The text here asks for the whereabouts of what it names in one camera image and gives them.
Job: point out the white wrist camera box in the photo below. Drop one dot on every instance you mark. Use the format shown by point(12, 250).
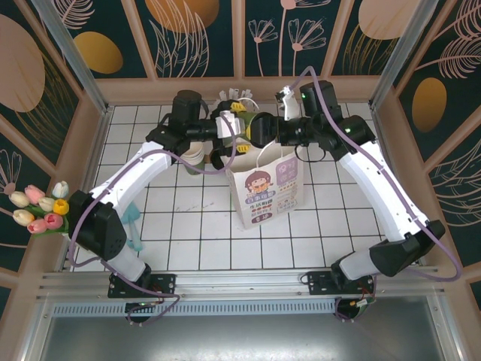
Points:
point(290, 109)
point(227, 126)

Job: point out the orange oval feather wall panel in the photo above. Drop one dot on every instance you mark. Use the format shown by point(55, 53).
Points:
point(428, 105)

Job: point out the brushed metal sheet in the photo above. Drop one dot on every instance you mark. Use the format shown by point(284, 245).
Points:
point(240, 338)

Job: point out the pink flower outline wall panel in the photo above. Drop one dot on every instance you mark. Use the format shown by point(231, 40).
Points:
point(270, 56)

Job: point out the pink feather outline wall panel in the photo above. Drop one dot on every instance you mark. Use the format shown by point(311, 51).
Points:
point(458, 195)

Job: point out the peach circle gold stems panel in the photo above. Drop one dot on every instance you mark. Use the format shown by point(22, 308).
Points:
point(379, 19)

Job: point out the orange circle leaf wall panel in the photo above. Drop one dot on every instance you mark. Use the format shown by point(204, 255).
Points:
point(180, 15)

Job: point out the cream artificial tulip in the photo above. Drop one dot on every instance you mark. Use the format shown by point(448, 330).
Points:
point(47, 204)
point(23, 217)
point(19, 198)

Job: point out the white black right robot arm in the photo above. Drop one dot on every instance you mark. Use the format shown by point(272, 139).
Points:
point(376, 188)

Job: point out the pink artificial tulip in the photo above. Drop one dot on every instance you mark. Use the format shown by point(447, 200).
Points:
point(52, 219)
point(37, 226)
point(34, 192)

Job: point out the aluminium frame post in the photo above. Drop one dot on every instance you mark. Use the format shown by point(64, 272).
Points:
point(402, 56)
point(75, 56)

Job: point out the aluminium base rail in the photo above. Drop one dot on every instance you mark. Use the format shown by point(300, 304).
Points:
point(240, 280)

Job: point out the white printed paper bag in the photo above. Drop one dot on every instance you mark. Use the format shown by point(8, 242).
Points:
point(263, 195)

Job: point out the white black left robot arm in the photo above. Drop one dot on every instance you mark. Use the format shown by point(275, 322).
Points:
point(127, 176)

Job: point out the yellow artificial tulip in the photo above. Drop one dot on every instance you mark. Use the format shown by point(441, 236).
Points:
point(61, 206)

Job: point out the teal toy shovel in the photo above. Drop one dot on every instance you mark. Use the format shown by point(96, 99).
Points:
point(131, 216)

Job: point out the stack of cream paper cups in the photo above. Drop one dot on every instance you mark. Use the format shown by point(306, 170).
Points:
point(195, 150)

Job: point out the orange oval dark wall panel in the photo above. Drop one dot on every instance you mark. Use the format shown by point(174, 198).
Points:
point(97, 52)

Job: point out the peach circle dark wall panel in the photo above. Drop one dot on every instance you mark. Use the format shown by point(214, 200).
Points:
point(22, 64)

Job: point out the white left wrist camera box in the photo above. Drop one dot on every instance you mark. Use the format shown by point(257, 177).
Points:
point(227, 126)

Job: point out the white blue artificial tulip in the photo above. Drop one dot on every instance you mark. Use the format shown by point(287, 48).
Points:
point(61, 189)

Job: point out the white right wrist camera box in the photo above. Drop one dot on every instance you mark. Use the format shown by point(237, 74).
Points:
point(290, 109)

